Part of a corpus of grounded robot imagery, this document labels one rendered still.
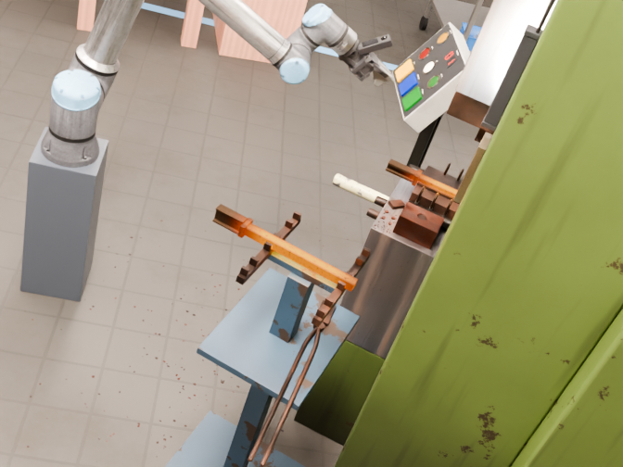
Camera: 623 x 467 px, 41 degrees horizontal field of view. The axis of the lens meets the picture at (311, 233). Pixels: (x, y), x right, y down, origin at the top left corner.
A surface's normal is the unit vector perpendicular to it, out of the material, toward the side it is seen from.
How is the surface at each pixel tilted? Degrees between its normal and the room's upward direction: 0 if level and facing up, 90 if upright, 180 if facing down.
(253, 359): 0
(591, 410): 90
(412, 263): 90
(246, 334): 0
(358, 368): 90
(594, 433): 90
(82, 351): 0
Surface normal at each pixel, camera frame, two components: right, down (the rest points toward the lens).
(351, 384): -0.36, 0.51
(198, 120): 0.26, -0.75
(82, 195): 0.00, 0.63
